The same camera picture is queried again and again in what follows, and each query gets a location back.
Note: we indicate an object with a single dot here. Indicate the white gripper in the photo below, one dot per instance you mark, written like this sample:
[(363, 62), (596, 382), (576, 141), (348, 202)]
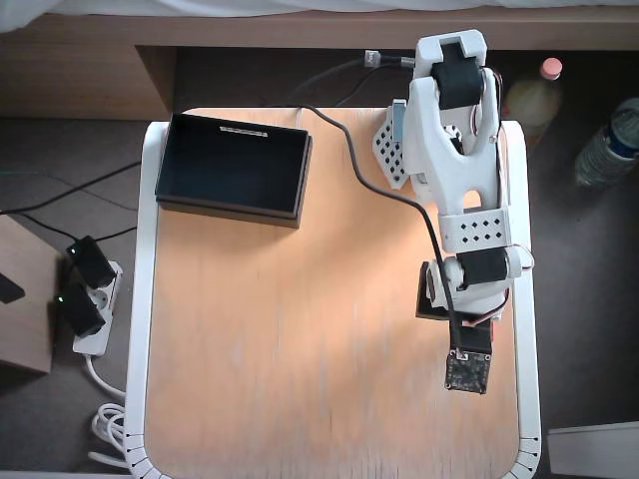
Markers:
[(428, 294)]

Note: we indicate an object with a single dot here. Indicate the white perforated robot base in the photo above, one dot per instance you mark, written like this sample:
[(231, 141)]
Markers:
[(389, 154)]

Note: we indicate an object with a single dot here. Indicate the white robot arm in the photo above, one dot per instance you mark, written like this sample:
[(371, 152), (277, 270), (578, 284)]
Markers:
[(439, 149)]

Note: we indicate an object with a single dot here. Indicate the black rectangular bin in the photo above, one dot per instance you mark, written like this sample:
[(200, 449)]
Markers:
[(232, 164)]

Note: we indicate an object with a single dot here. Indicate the white flat box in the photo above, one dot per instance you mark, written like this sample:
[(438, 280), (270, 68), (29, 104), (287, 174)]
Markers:
[(594, 449)]

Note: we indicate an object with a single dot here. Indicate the clear plastic water bottle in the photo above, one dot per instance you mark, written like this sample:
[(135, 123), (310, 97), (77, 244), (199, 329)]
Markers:
[(606, 149)]

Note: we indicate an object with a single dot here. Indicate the yellow bottle with pink cap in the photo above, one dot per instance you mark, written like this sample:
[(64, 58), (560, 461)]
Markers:
[(531, 100)]

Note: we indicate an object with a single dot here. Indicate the white power strip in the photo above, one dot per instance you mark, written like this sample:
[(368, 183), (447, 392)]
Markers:
[(102, 304)]

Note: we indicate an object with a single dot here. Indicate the white bed sheet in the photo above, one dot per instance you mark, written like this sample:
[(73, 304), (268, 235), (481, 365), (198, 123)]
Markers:
[(249, 5)]

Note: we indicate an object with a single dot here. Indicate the black power adapter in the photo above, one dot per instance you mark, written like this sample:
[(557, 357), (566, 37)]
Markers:
[(92, 262), (80, 309)]

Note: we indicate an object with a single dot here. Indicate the brown cardboard box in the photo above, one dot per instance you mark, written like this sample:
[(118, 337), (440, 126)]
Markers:
[(25, 329)]

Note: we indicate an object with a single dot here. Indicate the black flat object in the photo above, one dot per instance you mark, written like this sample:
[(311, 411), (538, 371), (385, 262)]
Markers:
[(9, 289)]

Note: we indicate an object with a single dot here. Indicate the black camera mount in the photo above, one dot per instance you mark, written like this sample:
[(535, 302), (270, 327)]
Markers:
[(474, 339)]

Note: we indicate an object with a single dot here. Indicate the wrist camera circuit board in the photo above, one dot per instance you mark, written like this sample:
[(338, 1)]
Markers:
[(466, 373)]

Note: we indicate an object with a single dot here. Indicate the white table frame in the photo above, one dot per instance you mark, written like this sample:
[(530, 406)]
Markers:
[(137, 299)]

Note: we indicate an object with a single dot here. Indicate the brown wooden bed frame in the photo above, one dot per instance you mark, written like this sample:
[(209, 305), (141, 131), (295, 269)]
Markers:
[(75, 70)]

